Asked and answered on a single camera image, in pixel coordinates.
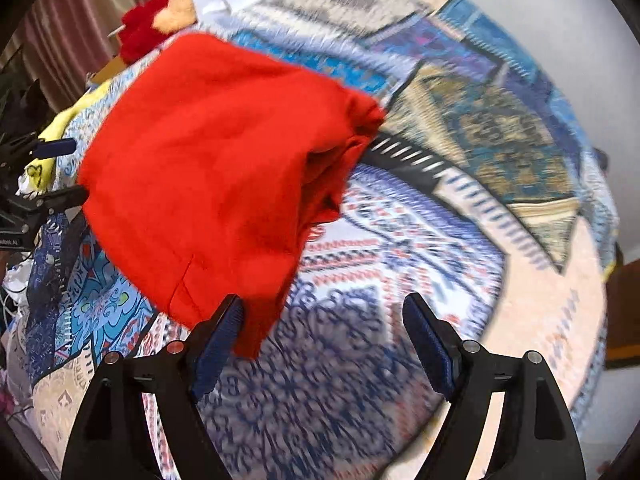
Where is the wooden door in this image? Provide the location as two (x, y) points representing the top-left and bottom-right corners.
(602, 245), (640, 366)

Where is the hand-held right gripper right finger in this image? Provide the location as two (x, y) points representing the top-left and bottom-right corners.
(402, 292), (587, 480)

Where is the red zip jacket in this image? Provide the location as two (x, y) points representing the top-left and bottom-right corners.
(77, 32), (387, 361)

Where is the red plush toy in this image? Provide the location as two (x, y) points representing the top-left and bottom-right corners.
(119, 0), (198, 66)

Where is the blue patchwork quilt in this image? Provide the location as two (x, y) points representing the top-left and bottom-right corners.
(15, 0), (621, 480)

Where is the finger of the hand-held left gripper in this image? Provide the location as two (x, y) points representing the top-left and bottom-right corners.
(0, 186), (88, 221)
(0, 137), (77, 161)

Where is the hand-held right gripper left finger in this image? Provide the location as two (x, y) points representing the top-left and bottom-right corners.
(60, 294), (246, 480)

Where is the striped brown curtain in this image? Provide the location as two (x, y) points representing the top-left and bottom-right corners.
(0, 0), (188, 111)

